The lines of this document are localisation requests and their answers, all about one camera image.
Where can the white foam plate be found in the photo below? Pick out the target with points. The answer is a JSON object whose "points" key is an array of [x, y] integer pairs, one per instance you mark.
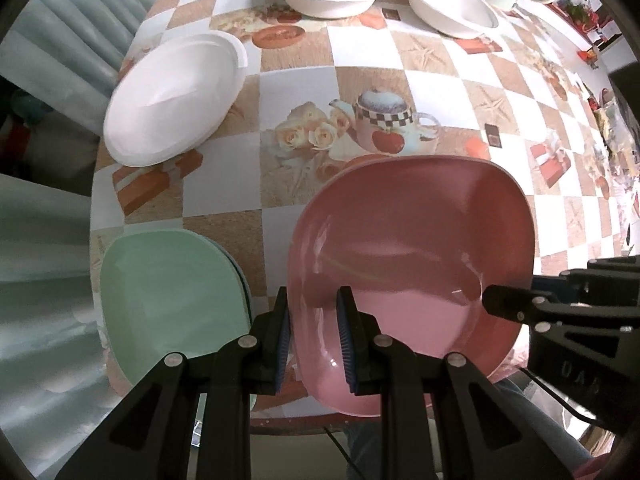
{"points": [[241, 55], [170, 100]]}

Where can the teal pot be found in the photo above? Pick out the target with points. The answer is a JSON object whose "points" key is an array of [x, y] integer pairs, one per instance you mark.
{"points": [[27, 107]]}

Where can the pale green curtain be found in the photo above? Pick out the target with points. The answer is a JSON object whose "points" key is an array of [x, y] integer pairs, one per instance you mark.
{"points": [[45, 260]]}

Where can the cluttered side counter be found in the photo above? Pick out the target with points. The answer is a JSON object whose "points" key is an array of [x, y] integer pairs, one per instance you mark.
{"points": [[580, 10]]}

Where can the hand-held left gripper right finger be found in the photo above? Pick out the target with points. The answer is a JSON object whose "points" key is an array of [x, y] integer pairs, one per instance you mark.
{"points": [[345, 340]]}

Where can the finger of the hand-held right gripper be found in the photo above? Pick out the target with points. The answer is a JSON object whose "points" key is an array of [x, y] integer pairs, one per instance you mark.
{"points": [[600, 280], [505, 302]]}

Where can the checkered printed tablecloth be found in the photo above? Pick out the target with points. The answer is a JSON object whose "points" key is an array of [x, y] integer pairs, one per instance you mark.
{"points": [[450, 85]]}

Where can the pink plate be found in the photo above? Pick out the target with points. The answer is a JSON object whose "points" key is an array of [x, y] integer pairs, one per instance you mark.
{"points": [[410, 240]]}

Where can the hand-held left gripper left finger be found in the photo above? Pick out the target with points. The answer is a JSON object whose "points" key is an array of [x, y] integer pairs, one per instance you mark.
{"points": [[282, 345]]}

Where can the green plate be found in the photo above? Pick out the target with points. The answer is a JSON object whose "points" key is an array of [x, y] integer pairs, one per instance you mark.
{"points": [[165, 300]]}

